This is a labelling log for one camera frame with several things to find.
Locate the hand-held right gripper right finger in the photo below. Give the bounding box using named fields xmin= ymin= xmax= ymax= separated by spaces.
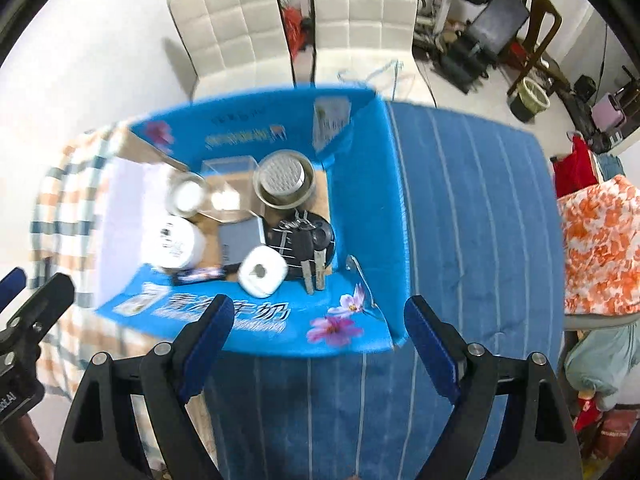
xmin=404 ymin=295 xmax=585 ymax=480

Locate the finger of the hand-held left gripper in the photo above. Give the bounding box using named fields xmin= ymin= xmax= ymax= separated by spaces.
xmin=0 ymin=266 xmax=27 ymax=306
xmin=0 ymin=273 xmax=76 ymax=357

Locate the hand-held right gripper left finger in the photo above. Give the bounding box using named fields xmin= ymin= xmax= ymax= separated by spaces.
xmin=55 ymin=294 xmax=236 ymax=480

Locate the small black bar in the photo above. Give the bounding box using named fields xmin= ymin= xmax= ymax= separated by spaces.
xmin=171 ymin=266 xmax=227 ymax=285

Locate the white tape roll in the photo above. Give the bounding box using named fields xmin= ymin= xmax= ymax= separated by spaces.
xmin=237 ymin=246 xmax=289 ymax=298

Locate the white round jar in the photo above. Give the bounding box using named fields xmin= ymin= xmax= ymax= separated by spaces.
xmin=141 ymin=215 xmax=207 ymax=273

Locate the grey power adapter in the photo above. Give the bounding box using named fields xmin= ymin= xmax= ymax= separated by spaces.
xmin=217 ymin=217 xmax=267 ymax=267

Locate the black key bunch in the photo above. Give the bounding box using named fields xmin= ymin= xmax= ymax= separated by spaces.
xmin=280 ymin=212 xmax=335 ymax=295

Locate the metal lid white inside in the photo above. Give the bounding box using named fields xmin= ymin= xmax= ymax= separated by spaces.
xmin=167 ymin=172 xmax=214 ymax=220

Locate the blue cardboard box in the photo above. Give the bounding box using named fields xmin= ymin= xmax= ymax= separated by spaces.
xmin=95 ymin=82 xmax=416 ymax=358

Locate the person's left forearm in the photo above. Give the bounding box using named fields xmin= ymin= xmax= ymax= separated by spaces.
xmin=0 ymin=410 xmax=56 ymax=480

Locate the plaid cloth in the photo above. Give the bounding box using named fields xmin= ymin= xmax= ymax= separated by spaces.
xmin=30 ymin=125 xmax=218 ymax=480

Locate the blue striped tablecloth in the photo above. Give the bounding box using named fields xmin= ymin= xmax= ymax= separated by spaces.
xmin=205 ymin=100 xmax=568 ymax=480

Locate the clear plastic box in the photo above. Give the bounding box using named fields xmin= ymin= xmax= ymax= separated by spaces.
xmin=197 ymin=156 xmax=261 ymax=224

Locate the pale blue cloth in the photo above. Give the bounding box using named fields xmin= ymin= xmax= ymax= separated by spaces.
xmin=565 ymin=327 xmax=640 ymax=411

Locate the steel cylinder cup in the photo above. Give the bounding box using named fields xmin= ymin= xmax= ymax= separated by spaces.
xmin=252 ymin=150 xmax=317 ymax=210

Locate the red package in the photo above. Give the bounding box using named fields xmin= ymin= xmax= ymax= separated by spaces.
xmin=575 ymin=395 xmax=632 ymax=461

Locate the orange white patterned cloth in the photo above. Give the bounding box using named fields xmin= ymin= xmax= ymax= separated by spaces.
xmin=556 ymin=175 xmax=640 ymax=317

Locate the red cloth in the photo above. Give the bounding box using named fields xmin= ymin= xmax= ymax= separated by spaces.
xmin=552 ymin=135 xmax=599 ymax=199

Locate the pink case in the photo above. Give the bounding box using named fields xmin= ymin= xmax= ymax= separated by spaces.
xmin=592 ymin=95 xmax=629 ymax=134

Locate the black bag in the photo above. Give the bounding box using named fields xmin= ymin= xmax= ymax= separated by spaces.
xmin=572 ymin=75 xmax=599 ymax=106

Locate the white quilted chair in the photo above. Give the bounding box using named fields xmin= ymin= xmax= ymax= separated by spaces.
xmin=307 ymin=0 xmax=421 ymax=98
xmin=167 ymin=0 xmax=296 ymax=101

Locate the red bag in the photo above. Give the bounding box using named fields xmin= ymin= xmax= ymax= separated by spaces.
xmin=281 ymin=5 xmax=314 ymax=56

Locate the black weight bench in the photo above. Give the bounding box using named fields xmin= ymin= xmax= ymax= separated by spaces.
xmin=440 ymin=0 xmax=531 ymax=93

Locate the brown wooden chair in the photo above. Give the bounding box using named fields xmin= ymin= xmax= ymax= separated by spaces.
xmin=507 ymin=0 xmax=571 ymax=96

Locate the wire clothes hanger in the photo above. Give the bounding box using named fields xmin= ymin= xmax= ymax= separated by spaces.
xmin=337 ymin=60 xmax=417 ymax=102

